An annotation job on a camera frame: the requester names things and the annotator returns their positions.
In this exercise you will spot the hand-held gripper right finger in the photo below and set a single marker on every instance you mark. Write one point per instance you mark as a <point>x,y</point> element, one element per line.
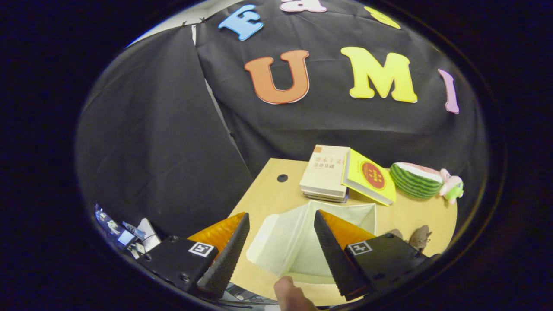
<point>335,259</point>

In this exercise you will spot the white fabric storage box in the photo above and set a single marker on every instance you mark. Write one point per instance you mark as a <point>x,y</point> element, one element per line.
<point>293,242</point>

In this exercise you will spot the white paper sheet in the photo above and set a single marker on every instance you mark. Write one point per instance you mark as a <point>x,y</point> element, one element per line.
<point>149,235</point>

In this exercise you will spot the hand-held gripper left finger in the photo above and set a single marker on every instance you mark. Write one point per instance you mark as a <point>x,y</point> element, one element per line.
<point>227,261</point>

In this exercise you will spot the watermelon slice plush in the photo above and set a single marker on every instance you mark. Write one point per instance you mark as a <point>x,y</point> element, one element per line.
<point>412,181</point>

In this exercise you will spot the yellow book with red circle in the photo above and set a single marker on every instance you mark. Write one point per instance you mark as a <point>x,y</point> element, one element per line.
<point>367,177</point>

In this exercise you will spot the pink and green plush toy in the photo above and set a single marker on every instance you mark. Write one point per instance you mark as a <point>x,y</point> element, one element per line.
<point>451,185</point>

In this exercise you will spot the pile of small blue items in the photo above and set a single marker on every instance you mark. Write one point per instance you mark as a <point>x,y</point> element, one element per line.
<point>123,235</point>

